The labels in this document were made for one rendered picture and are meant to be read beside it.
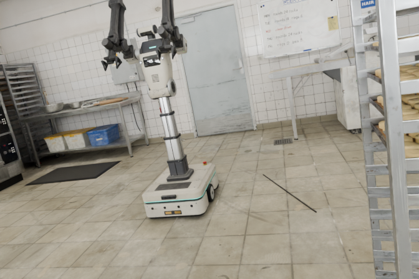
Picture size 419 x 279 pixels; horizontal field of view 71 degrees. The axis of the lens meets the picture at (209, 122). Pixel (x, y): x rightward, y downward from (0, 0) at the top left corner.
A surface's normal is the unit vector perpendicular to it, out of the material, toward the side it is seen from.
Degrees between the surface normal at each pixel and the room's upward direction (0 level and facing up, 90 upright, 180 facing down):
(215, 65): 90
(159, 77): 90
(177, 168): 90
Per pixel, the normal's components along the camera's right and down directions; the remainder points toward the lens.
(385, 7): -0.33, 0.24
